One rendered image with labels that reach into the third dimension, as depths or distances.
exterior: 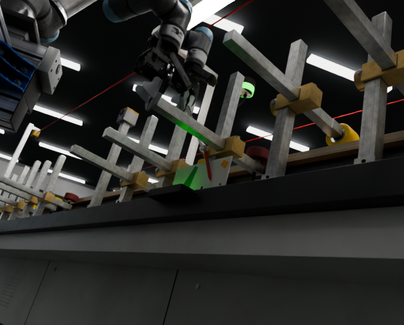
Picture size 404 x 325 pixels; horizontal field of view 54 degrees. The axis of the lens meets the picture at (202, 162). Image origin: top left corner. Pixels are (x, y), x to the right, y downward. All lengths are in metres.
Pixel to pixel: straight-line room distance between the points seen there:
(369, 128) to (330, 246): 0.26
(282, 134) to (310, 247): 0.32
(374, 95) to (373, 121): 0.07
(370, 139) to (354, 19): 0.24
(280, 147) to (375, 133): 0.25
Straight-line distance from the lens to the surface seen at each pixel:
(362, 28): 0.88
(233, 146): 1.16
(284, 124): 1.07
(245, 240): 1.00
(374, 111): 0.93
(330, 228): 0.87
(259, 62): 0.99
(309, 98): 1.05
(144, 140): 1.67
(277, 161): 1.01
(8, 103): 1.25
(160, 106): 1.06
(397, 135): 1.11
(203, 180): 1.18
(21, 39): 1.37
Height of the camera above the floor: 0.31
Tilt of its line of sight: 23 degrees up
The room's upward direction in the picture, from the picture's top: 15 degrees clockwise
